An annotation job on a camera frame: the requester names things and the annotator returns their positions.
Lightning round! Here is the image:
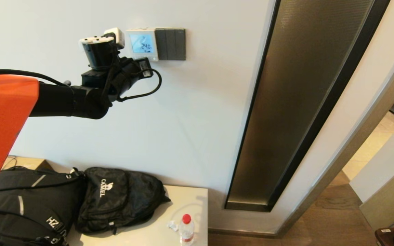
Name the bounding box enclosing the dark grey wall switch panel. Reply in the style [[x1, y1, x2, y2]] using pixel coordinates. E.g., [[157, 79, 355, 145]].
[[155, 29, 186, 61]]

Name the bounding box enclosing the grey metal door frame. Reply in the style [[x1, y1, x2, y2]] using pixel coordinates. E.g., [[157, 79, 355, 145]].
[[275, 32, 394, 239]]

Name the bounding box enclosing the water bottle red cap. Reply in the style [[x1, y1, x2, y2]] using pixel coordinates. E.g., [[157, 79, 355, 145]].
[[180, 214, 195, 246]]

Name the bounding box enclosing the beige low cabinet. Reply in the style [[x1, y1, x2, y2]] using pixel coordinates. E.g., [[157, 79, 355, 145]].
[[65, 185, 209, 246]]

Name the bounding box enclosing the frosted glass panel dark frame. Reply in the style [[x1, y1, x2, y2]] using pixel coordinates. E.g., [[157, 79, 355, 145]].
[[225, 0, 391, 213]]

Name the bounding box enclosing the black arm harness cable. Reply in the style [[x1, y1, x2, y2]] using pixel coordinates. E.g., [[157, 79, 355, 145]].
[[0, 69, 69, 86]]

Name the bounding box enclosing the white wall thermostat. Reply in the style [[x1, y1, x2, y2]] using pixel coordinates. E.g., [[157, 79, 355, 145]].
[[125, 28, 159, 62]]

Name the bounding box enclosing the light wooden cabinet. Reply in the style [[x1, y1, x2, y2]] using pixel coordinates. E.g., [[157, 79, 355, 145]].
[[359, 164, 394, 231]]

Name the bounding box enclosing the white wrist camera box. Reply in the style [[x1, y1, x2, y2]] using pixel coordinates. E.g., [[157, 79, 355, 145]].
[[103, 27, 126, 48]]

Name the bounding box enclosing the large black HZ backpack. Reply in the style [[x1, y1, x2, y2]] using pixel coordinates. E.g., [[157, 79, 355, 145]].
[[0, 166, 88, 246]]

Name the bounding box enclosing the light wooden desk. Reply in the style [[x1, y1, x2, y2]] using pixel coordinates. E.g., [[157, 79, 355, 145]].
[[2, 155, 52, 172]]

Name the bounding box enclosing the black Camel backpack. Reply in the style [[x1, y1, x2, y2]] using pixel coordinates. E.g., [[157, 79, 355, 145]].
[[75, 167, 171, 235]]

